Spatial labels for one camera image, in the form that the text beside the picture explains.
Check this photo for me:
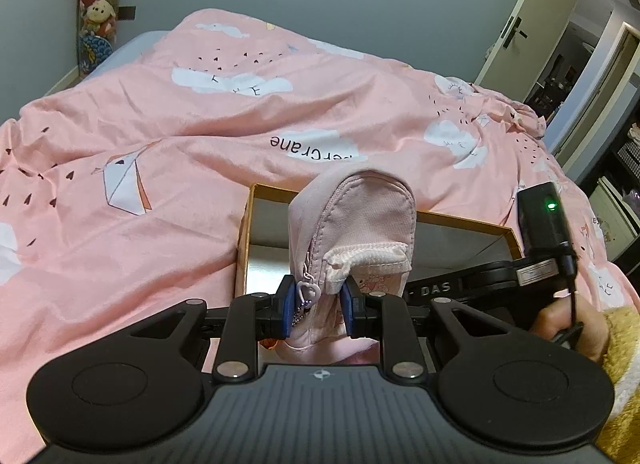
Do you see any person's right hand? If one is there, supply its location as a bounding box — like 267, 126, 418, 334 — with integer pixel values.
529, 296, 608, 363

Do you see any pink zipper pouch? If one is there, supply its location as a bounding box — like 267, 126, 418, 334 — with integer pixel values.
277, 167, 418, 363

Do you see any black cable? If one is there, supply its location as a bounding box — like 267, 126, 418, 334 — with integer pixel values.
552, 244, 586, 345

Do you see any white door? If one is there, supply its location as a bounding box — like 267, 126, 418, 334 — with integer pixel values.
472, 0, 597, 90

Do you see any black door handle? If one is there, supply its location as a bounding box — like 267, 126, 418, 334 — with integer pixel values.
500, 18, 529, 49

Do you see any white cabinet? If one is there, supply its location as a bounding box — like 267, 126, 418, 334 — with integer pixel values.
587, 176, 640, 265

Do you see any pink printed blanket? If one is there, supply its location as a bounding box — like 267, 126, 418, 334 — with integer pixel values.
0, 8, 631, 450

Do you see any orange cardboard box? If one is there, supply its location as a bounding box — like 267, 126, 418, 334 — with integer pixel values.
234, 183, 523, 361

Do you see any blue bed sheet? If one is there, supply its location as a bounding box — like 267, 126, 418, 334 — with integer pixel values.
42, 31, 174, 95

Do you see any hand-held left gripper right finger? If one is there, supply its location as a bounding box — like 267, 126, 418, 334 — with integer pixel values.
339, 276, 531, 381

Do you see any cream plush dog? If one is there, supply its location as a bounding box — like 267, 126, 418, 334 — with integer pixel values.
82, 0, 119, 37

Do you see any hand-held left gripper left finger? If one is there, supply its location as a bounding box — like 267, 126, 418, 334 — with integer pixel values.
127, 274, 297, 384

